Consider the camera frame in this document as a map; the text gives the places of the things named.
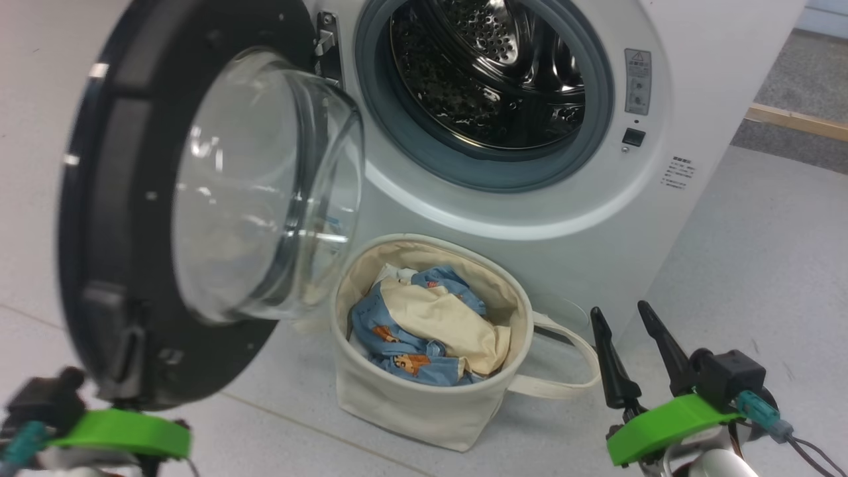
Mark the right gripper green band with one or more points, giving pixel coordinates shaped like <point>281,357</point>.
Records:
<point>669,421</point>

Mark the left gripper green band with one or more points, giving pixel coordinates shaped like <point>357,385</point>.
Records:
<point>126,434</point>

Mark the round black glass washer door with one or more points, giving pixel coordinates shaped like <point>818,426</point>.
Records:
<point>112,232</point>

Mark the blue and cream cartoon garment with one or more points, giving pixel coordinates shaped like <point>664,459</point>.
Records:
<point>444,318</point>

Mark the blue cartoon print garment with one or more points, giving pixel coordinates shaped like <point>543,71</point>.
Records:
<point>384,338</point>

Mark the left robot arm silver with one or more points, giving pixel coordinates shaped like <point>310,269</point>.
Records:
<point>66,469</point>

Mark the white front-load washing machine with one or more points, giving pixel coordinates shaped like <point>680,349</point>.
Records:
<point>596,218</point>

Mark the black door latch socket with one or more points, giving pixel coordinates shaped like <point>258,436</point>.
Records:
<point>633,137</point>

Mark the washing machine drum opening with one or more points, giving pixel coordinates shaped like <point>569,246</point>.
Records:
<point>490,73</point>

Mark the metal door hinge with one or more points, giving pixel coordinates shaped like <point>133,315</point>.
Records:
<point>326,46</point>

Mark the small printed text label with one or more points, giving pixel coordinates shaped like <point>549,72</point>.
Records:
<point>677,173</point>

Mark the cream fabric laundry basket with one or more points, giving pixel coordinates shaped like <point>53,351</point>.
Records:
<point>411,411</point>

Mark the grey warning label sticker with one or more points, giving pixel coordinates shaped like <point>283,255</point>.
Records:
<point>638,83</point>

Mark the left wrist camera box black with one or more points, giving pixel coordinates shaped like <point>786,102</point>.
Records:
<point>46,397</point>

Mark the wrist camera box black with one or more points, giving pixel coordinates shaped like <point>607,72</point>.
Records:
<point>729,377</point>
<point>46,397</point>

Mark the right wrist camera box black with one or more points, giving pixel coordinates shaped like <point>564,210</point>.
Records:
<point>729,377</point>

